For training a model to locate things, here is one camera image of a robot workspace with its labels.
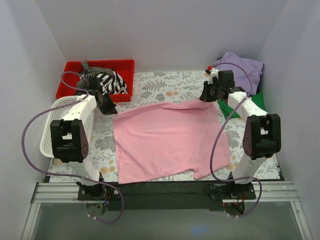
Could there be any black white striped shirt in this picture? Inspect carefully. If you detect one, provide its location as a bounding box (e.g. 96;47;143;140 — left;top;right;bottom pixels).
76;60;128;95

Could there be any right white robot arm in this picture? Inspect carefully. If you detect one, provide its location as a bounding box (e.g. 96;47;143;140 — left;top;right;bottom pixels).
199;67;281;200

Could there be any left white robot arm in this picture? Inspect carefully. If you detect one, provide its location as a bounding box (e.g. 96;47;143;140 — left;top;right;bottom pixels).
50;77;118;200

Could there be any pink t shirt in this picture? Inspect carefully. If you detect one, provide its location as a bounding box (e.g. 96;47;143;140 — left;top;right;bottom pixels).
113;99;230;184

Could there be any folded green shirt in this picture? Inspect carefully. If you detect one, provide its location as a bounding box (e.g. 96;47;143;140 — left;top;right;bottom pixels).
217;91;266;119

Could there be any floral table mat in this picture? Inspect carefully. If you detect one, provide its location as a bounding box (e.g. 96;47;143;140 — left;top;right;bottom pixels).
48;71;281;183

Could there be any white plastic basket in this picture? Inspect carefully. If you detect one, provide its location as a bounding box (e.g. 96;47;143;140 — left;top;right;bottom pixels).
39;95;97;158

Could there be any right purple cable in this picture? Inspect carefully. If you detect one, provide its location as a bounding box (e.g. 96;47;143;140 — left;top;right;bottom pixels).
209;62;263;217

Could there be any red plastic bin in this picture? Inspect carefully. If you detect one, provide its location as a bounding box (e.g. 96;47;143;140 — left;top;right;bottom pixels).
55;59;135;102

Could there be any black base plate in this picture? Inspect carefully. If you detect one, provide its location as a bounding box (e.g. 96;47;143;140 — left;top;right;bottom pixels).
77;181;257;211

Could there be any aluminium rail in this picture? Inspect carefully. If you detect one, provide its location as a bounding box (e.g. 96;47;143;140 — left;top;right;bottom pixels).
31;181;300;203

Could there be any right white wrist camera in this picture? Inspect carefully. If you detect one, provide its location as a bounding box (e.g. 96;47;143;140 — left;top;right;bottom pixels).
205;65;219;84

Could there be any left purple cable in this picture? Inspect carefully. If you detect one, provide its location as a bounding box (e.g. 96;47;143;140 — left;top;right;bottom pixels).
21;71;125;224

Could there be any folded purple shirt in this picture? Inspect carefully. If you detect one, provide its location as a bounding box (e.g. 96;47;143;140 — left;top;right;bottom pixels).
213;51;264;96

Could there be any purple cable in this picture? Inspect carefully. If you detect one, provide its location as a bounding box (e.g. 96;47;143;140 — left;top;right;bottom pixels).
21;71;125;224
209;62;263;217

